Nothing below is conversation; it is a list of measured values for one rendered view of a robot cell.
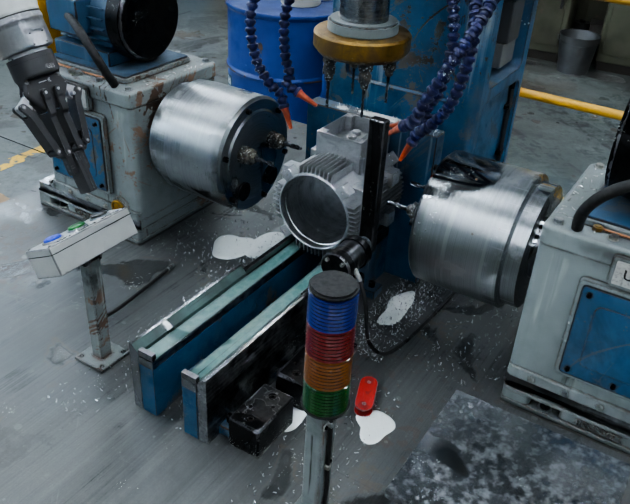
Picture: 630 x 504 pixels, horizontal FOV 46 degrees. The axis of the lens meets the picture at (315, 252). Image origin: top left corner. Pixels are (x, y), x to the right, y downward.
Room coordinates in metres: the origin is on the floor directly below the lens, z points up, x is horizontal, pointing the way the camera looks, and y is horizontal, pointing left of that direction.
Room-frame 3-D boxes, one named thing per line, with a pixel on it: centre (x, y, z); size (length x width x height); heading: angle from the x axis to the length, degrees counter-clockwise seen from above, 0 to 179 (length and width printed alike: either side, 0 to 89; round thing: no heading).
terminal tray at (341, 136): (1.36, -0.06, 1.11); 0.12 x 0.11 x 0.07; 149
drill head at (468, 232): (1.16, -0.33, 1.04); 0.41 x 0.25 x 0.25; 59
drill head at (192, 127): (1.51, 0.26, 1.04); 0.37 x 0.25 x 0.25; 59
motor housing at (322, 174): (1.33, -0.04, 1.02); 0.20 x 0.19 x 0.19; 149
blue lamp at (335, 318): (0.71, -0.02, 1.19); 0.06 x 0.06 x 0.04
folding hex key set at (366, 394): (0.96, -0.10, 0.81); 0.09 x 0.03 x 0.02; 169
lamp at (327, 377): (0.71, -0.02, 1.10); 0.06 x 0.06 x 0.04
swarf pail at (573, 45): (5.51, -1.85, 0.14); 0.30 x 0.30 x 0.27
